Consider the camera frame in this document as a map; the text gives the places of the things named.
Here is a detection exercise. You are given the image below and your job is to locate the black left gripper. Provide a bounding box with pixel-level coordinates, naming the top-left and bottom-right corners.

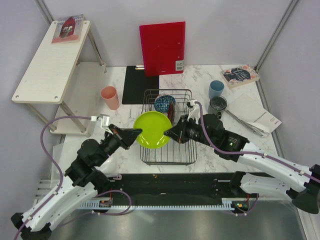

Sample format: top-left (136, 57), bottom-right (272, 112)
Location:
top-left (96, 123), bottom-right (142, 166)

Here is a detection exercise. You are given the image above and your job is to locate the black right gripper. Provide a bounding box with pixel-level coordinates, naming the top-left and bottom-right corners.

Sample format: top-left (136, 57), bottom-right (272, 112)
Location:
top-left (164, 114), bottom-right (216, 149)

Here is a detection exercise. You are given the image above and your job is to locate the black wire dish rack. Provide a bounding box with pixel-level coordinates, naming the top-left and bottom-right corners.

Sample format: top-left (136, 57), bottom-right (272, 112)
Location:
top-left (139, 89), bottom-right (197, 166)

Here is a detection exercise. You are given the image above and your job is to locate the green plate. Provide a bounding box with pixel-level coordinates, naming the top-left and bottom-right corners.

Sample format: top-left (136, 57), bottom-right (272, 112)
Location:
top-left (133, 111), bottom-right (172, 149)

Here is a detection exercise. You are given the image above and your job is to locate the pink plastic cup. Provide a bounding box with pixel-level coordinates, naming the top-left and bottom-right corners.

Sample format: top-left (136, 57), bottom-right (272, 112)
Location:
top-left (100, 86), bottom-right (120, 111)

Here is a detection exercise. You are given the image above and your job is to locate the dark grey ceramic mug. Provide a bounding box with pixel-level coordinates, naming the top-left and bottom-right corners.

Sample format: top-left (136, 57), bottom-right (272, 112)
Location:
top-left (208, 95), bottom-right (228, 120)

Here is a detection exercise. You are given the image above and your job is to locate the light blue plastic cup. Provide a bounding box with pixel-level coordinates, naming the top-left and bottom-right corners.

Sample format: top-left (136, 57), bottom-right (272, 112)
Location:
top-left (208, 80), bottom-right (225, 99)

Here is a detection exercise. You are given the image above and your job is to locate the clear glass tumbler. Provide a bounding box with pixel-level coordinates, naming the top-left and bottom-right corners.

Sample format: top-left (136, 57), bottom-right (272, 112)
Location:
top-left (210, 96), bottom-right (227, 111)

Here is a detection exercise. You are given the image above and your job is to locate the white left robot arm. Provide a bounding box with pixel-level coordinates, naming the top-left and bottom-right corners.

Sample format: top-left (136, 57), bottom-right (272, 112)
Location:
top-left (11, 124), bottom-right (142, 240)

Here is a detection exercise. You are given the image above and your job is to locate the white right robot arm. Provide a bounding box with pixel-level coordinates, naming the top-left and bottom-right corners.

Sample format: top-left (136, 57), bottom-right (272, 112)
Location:
top-left (164, 114), bottom-right (320, 214)

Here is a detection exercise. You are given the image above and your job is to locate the dark red plate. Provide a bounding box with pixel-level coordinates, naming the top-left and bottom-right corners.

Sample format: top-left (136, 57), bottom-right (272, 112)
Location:
top-left (167, 102), bottom-right (175, 125)

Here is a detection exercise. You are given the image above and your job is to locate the blue patterned bowl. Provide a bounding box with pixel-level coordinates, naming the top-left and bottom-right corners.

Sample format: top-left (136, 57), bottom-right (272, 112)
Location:
top-left (154, 94), bottom-right (176, 114)

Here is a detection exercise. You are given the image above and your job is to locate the black clipboard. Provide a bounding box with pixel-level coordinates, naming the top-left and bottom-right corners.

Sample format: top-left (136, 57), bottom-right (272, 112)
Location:
top-left (122, 66), bottom-right (160, 105)

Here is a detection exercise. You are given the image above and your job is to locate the white paper booklet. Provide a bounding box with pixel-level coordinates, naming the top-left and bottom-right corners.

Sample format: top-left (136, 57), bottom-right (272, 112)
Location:
top-left (227, 94), bottom-right (282, 133)

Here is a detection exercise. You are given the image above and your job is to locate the spiral notebook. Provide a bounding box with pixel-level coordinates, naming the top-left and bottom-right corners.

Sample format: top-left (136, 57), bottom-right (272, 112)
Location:
top-left (225, 109), bottom-right (270, 137)

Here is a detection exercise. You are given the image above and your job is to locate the white wooden shelf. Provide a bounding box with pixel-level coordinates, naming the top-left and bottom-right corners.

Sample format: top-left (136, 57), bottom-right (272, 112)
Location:
top-left (12, 20), bottom-right (106, 137)

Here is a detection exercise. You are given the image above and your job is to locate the floral cover book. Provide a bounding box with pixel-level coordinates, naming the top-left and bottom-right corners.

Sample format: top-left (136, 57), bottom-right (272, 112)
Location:
top-left (220, 64), bottom-right (260, 89)

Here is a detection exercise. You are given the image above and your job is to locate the red folder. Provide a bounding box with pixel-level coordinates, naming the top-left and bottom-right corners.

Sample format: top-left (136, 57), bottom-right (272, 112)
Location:
top-left (139, 21), bottom-right (186, 77)

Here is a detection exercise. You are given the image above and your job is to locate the red cover book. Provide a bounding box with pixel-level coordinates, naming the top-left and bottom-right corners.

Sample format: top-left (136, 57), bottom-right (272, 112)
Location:
top-left (51, 14), bottom-right (85, 44)

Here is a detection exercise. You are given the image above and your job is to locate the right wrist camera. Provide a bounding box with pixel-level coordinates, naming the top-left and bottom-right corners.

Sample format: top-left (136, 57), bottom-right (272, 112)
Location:
top-left (187, 99), bottom-right (200, 121)

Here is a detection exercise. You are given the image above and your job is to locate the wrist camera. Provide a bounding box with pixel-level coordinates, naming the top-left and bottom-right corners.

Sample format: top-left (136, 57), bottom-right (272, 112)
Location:
top-left (90, 114), bottom-right (111, 133)
top-left (187, 99), bottom-right (200, 121)

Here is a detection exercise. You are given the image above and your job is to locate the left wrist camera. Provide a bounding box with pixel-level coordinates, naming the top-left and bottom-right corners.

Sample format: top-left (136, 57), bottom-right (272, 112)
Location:
top-left (90, 114), bottom-right (111, 133)

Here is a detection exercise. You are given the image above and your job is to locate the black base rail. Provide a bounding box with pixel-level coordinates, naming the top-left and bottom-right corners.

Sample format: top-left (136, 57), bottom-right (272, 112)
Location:
top-left (98, 173), bottom-right (257, 207)

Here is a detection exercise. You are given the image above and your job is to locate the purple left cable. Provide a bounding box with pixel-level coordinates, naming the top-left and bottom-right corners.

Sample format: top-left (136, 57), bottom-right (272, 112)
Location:
top-left (9, 115), bottom-right (133, 240)

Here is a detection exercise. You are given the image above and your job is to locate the purple cable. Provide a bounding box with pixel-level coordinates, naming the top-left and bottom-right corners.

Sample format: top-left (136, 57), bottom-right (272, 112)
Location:
top-left (9, 115), bottom-right (133, 240)
top-left (194, 101), bottom-right (320, 217)

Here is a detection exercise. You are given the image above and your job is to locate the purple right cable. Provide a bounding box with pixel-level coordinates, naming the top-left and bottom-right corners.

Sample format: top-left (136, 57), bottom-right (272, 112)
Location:
top-left (194, 101), bottom-right (320, 217)

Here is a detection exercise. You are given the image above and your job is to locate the white cable duct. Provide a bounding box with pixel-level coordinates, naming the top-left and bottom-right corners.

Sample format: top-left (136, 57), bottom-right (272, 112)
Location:
top-left (77, 199), bottom-right (250, 211)

